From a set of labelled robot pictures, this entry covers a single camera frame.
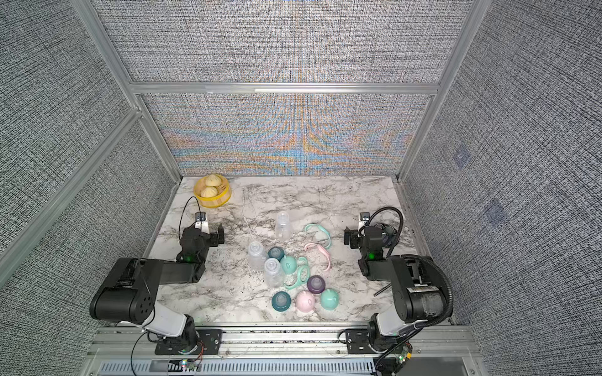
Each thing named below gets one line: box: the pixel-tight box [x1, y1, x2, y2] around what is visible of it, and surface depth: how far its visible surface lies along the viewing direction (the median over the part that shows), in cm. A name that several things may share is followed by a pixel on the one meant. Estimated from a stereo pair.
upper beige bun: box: [204, 173, 222, 187], surface depth 112 cm
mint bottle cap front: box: [320, 288, 340, 311], surface depth 81 cm
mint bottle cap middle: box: [279, 255, 298, 275], surface depth 87 cm
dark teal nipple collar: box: [271, 290, 292, 313], surface depth 82 cm
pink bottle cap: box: [295, 290, 316, 313], surface depth 81 cm
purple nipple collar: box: [307, 274, 327, 294], surface depth 86 cm
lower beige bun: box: [199, 186, 218, 199], surface depth 108 cm
